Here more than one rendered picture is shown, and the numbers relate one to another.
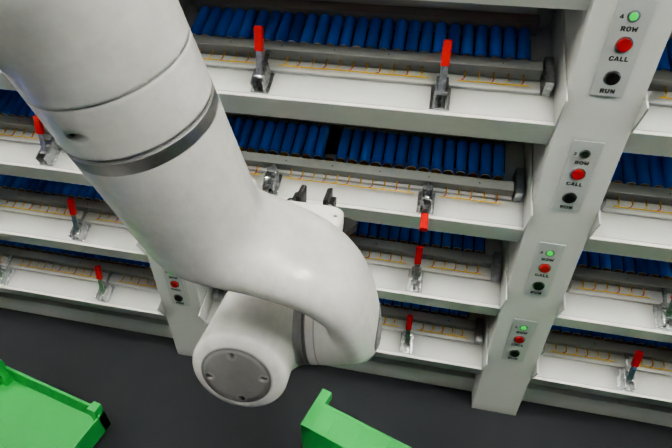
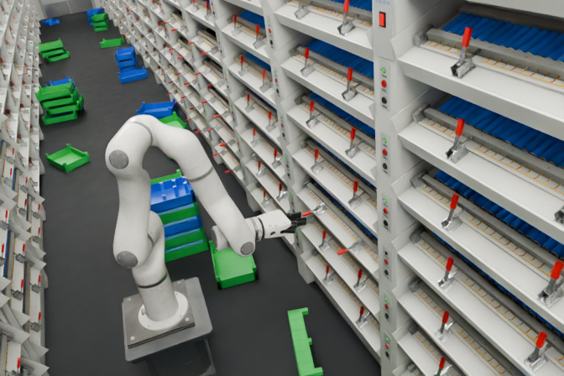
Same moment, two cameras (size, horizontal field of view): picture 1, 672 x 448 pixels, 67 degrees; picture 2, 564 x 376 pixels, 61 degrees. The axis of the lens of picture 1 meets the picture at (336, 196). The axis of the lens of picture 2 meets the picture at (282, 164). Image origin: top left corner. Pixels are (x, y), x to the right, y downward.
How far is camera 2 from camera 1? 127 cm
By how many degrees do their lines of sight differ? 48
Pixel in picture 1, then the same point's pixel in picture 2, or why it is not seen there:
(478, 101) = (365, 211)
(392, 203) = (347, 241)
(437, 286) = (366, 295)
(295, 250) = (221, 212)
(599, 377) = not seen: outside the picture
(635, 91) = (394, 232)
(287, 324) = not seen: hidden behind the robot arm
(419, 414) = (356, 364)
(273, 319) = not seen: hidden behind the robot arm
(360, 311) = (231, 235)
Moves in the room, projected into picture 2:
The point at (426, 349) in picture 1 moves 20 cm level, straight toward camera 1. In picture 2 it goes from (367, 331) to (319, 350)
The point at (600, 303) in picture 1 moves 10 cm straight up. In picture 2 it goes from (420, 351) to (421, 329)
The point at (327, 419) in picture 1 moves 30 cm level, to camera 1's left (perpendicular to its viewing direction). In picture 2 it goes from (296, 316) to (254, 277)
